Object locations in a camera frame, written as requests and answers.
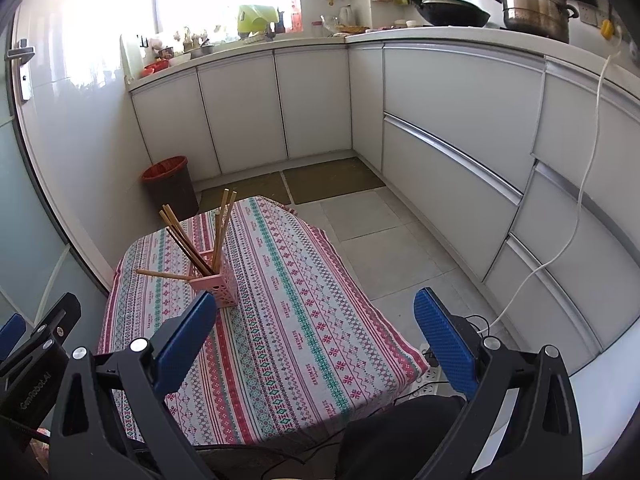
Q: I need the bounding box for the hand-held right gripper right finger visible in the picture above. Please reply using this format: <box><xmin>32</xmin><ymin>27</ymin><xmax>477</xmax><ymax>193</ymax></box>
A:
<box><xmin>412</xmin><ymin>287</ymin><xmax>585</xmax><ymax>480</ymax></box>

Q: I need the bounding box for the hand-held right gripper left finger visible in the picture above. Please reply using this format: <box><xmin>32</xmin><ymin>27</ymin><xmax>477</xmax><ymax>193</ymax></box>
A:
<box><xmin>49</xmin><ymin>290</ymin><xmax>218</xmax><ymax>480</ymax></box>

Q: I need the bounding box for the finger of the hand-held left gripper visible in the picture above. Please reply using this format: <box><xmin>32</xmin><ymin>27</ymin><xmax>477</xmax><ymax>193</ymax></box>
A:
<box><xmin>0</xmin><ymin>313</ymin><xmax>27</xmax><ymax>361</ymax></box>
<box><xmin>0</xmin><ymin>292</ymin><xmax>82</xmax><ymax>378</ymax></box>

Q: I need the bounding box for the pink chopstick holder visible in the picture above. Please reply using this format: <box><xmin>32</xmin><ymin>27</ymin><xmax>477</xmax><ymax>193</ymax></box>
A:
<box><xmin>187</xmin><ymin>250</ymin><xmax>237</xmax><ymax>309</ymax></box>

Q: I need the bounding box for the set of wooden chopsticks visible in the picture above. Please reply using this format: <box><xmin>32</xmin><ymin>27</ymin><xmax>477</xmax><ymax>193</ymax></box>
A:
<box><xmin>135</xmin><ymin>188</ymin><xmax>237</xmax><ymax>281</ymax></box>

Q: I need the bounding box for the white power strip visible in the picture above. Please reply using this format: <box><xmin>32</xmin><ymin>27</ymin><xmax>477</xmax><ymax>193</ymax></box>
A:
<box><xmin>407</xmin><ymin>342</ymin><xmax>443</xmax><ymax>401</ymax></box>

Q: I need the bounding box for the person's dark trouser leg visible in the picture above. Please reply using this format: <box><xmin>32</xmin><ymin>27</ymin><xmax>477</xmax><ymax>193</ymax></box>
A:
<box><xmin>337</xmin><ymin>395</ymin><xmax>466</xmax><ymax>480</ymax></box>

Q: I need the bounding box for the frosted glass door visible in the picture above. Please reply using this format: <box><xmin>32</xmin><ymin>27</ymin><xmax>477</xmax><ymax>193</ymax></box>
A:
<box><xmin>0</xmin><ymin>0</ymin><xmax>113</xmax><ymax>331</ymax></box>

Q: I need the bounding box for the patterned striped tablecloth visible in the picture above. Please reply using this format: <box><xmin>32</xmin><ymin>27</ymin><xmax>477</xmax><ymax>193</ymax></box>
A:
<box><xmin>97</xmin><ymin>195</ymin><xmax>431</xmax><ymax>448</ymax></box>

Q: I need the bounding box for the red trash bin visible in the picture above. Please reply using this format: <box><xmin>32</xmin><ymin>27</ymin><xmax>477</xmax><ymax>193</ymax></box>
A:
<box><xmin>140</xmin><ymin>156</ymin><xmax>200</xmax><ymax>217</ymax></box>

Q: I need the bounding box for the brown floor mat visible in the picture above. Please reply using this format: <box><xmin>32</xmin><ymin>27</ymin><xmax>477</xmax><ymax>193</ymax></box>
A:
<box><xmin>281</xmin><ymin>156</ymin><xmax>386</xmax><ymax>205</ymax></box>
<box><xmin>197</xmin><ymin>171</ymin><xmax>291</xmax><ymax>211</ymax></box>

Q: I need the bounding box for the white door kitchen cabinet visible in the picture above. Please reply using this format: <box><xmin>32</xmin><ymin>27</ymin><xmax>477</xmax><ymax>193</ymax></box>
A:
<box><xmin>129</xmin><ymin>42</ymin><xmax>356</xmax><ymax>183</ymax></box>

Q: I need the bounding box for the white drawer kitchen cabinet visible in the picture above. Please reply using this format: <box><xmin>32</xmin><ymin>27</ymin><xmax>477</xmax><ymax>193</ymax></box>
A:
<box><xmin>347</xmin><ymin>40</ymin><xmax>640</xmax><ymax>376</ymax></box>

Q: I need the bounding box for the white kitchen countertop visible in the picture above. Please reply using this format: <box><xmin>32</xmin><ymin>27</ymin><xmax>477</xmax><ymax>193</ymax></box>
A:
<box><xmin>122</xmin><ymin>25</ymin><xmax>640</xmax><ymax>91</ymax></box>

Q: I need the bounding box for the black wok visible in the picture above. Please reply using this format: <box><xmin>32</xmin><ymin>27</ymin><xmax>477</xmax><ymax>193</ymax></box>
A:
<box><xmin>380</xmin><ymin>0</ymin><xmax>492</xmax><ymax>28</ymax></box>

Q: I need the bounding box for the stainless steel steamer pot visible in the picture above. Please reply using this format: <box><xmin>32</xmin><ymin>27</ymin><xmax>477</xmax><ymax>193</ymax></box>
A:
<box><xmin>494</xmin><ymin>0</ymin><xmax>580</xmax><ymax>43</ymax></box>

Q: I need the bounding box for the black cable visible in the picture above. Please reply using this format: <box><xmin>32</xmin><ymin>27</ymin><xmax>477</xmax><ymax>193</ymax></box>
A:
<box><xmin>390</xmin><ymin>381</ymin><xmax>467</xmax><ymax>407</ymax></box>

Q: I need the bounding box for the silver door handle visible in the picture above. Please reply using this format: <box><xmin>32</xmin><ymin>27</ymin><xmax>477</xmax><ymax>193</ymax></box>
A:
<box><xmin>5</xmin><ymin>39</ymin><xmax>36</xmax><ymax>102</ymax></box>

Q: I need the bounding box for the white power cable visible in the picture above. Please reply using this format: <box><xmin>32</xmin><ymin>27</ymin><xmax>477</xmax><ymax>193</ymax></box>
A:
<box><xmin>487</xmin><ymin>52</ymin><xmax>623</xmax><ymax>333</ymax></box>

